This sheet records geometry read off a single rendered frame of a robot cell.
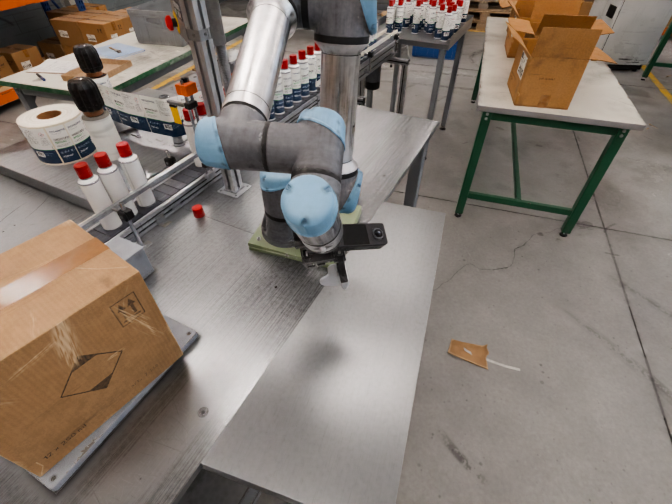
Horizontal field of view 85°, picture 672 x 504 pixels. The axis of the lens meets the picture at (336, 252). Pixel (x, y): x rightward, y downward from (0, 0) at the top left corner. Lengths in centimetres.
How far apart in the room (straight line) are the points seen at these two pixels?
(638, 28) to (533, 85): 397
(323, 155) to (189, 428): 59
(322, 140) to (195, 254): 69
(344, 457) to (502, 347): 137
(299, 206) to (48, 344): 44
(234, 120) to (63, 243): 42
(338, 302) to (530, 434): 114
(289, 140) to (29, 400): 56
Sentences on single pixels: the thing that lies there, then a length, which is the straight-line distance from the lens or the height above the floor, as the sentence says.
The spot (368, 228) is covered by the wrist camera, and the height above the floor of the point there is 114.
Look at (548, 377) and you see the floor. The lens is 203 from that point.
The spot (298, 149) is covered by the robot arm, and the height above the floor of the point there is 132.
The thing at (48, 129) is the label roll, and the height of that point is 101.
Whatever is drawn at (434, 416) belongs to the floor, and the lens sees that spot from 175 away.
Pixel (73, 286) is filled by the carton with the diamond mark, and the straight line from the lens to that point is 74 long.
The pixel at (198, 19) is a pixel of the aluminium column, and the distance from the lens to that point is 116.
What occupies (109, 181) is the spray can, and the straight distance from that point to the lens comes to 121.
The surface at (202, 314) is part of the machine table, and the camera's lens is 99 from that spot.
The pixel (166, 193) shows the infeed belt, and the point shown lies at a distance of 135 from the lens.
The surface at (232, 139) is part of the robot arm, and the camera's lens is 57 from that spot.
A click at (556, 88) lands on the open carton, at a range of 235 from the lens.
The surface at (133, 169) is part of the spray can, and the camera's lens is 124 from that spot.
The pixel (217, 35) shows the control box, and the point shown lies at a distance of 121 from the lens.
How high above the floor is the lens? 158
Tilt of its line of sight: 44 degrees down
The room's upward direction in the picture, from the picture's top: straight up
